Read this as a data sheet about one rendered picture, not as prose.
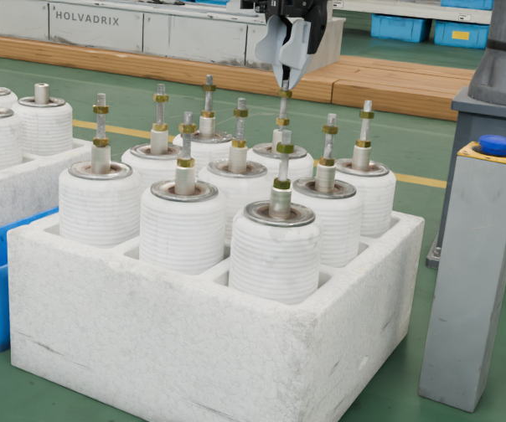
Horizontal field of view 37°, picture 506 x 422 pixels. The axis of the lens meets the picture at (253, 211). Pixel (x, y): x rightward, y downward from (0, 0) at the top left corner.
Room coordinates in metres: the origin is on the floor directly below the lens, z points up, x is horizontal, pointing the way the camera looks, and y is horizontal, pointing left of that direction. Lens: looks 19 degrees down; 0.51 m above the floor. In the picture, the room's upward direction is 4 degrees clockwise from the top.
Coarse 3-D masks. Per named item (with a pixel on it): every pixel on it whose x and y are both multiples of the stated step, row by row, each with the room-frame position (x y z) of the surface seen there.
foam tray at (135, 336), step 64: (64, 256) 0.78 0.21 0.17; (128, 256) 0.79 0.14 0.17; (384, 256) 0.83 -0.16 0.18; (64, 320) 0.78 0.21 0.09; (128, 320) 0.74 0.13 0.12; (192, 320) 0.70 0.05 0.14; (256, 320) 0.67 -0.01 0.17; (320, 320) 0.67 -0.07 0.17; (384, 320) 0.87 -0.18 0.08; (64, 384) 0.78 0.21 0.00; (128, 384) 0.74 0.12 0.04; (192, 384) 0.70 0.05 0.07; (256, 384) 0.66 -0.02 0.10; (320, 384) 0.68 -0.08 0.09
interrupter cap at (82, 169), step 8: (88, 160) 0.88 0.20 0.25; (72, 168) 0.84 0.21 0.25; (80, 168) 0.85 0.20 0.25; (88, 168) 0.86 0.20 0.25; (112, 168) 0.87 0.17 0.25; (120, 168) 0.86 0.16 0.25; (128, 168) 0.86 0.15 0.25; (80, 176) 0.82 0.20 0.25; (88, 176) 0.82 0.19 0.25; (96, 176) 0.82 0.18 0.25; (104, 176) 0.82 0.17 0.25; (112, 176) 0.82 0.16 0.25; (120, 176) 0.83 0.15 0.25; (128, 176) 0.84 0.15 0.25
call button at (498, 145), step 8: (480, 136) 0.85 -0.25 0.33; (488, 136) 0.84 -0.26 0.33; (496, 136) 0.84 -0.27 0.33; (504, 136) 0.85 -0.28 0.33; (480, 144) 0.83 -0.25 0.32; (488, 144) 0.82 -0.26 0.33; (496, 144) 0.82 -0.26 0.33; (504, 144) 0.82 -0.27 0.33; (488, 152) 0.83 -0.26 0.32; (496, 152) 0.82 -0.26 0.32; (504, 152) 0.82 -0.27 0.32
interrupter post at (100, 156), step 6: (96, 150) 0.84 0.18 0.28; (102, 150) 0.84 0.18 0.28; (108, 150) 0.85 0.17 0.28; (96, 156) 0.84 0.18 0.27; (102, 156) 0.84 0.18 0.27; (108, 156) 0.85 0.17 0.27; (96, 162) 0.84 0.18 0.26; (102, 162) 0.84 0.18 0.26; (108, 162) 0.85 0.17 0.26; (96, 168) 0.84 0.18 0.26; (102, 168) 0.84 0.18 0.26; (108, 168) 0.85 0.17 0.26
